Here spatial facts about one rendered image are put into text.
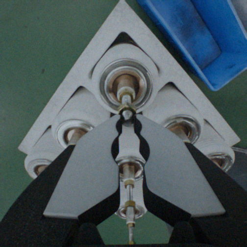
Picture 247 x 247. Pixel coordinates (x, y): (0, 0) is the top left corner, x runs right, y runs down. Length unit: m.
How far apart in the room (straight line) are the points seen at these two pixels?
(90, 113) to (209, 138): 0.23
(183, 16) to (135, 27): 0.22
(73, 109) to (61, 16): 0.29
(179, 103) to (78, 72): 0.18
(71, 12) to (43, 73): 0.18
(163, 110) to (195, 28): 0.29
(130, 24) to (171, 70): 0.10
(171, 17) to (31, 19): 0.35
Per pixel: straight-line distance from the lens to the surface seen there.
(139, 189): 0.43
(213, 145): 0.32
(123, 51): 0.20
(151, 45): 0.27
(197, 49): 0.49
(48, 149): 0.32
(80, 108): 0.25
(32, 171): 0.35
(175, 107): 0.24
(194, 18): 0.48
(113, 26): 0.27
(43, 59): 0.50
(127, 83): 0.19
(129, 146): 0.28
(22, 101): 0.59
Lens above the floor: 0.44
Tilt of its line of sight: 58 degrees down
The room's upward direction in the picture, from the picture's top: 179 degrees clockwise
